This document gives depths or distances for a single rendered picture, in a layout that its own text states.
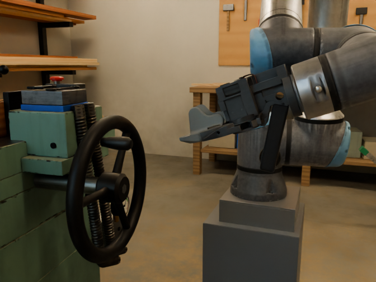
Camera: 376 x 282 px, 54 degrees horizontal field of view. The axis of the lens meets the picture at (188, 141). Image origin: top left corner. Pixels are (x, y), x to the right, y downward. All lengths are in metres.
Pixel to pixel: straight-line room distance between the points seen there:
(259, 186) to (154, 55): 3.29
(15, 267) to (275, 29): 0.68
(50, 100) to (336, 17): 0.80
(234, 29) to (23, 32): 2.19
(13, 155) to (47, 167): 0.07
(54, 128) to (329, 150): 0.80
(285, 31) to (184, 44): 3.52
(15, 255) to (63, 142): 0.25
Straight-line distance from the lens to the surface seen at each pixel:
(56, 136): 0.76
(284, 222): 1.19
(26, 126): 0.80
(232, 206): 1.20
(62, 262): 0.97
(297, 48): 0.68
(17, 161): 0.79
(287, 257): 1.20
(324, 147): 1.19
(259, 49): 0.68
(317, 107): 0.58
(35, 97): 0.79
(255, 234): 1.19
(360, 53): 0.58
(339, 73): 0.57
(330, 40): 0.69
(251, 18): 3.99
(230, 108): 0.60
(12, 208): 0.80
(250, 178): 1.21
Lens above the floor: 1.05
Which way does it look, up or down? 12 degrees down
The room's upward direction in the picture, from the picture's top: straight up
